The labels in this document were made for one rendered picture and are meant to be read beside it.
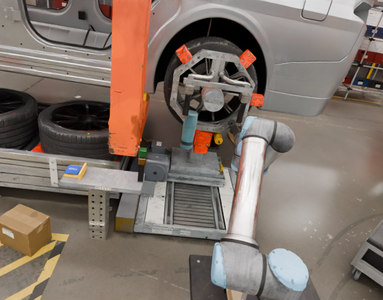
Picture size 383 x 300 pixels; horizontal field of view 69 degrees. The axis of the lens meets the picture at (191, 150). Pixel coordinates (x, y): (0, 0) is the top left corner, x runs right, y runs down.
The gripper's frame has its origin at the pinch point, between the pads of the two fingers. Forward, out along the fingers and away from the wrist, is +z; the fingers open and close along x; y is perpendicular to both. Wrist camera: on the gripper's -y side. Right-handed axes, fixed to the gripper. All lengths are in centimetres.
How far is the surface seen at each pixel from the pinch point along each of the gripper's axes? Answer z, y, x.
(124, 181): -60, -35, -61
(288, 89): 7.8, 4.4, 45.3
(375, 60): 370, 227, 259
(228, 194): -12, 45, -34
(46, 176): -36, -58, -114
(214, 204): -24, 37, -44
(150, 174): -29, -15, -63
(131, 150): -44, -42, -53
